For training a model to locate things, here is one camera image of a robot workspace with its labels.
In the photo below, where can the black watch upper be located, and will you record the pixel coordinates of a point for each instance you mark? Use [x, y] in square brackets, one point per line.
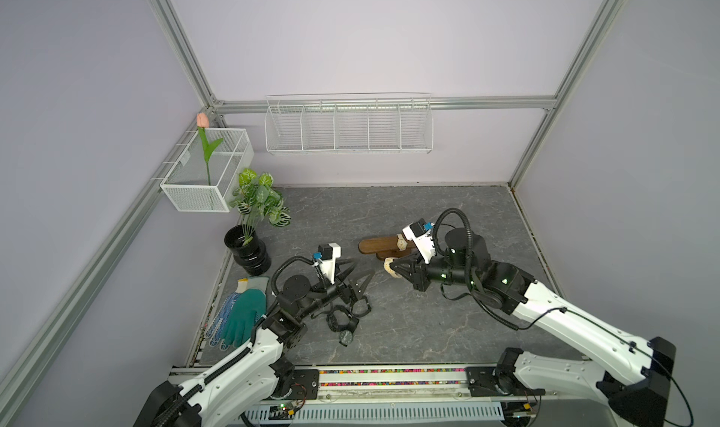
[360, 307]

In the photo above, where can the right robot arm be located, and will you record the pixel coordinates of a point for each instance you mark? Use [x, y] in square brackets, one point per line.
[630, 375]

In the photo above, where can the beige watch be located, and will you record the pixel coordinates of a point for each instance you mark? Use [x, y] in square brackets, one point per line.
[388, 268]
[402, 244]

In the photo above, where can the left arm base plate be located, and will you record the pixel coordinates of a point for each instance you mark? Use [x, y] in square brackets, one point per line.
[300, 385]

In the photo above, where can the white mesh basket left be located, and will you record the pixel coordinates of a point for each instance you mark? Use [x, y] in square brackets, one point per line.
[204, 176]

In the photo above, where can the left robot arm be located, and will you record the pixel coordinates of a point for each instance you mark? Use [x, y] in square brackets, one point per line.
[258, 368]

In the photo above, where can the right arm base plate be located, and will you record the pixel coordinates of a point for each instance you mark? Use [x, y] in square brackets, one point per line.
[486, 381]

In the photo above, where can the colourful cable strip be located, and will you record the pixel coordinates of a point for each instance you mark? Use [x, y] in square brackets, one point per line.
[403, 376]

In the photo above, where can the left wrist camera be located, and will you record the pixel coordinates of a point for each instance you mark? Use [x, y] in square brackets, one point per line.
[325, 261]

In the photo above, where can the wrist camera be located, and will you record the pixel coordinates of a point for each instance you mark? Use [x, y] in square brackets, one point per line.
[420, 233]
[325, 261]

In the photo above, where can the wooden watch stand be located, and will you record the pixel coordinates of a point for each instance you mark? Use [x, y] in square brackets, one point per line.
[384, 247]

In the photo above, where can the pink tulip flower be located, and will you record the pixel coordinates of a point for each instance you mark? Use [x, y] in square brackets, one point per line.
[208, 146]

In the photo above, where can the black watch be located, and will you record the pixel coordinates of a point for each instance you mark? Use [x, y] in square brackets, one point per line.
[344, 322]
[360, 307]

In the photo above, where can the blue patterned cloth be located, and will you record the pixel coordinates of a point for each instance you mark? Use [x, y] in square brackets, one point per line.
[214, 333]

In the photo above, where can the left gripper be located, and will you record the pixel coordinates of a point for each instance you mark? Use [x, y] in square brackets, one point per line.
[358, 292]

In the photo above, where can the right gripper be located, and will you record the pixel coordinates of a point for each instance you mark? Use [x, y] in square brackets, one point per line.
[415, 265]

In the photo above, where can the white wire wall shelf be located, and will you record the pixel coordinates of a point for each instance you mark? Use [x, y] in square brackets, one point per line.
[349, 123]

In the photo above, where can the black vase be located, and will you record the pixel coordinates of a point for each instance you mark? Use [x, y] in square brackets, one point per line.
[248, 250]

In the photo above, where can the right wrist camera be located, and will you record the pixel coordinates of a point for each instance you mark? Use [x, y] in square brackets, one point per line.
[420, 233]

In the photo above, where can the black watch lower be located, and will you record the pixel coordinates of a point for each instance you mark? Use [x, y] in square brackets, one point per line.
[344, 322]

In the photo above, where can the green leafy plant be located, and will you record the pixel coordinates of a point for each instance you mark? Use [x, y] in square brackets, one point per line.
[257, 200]

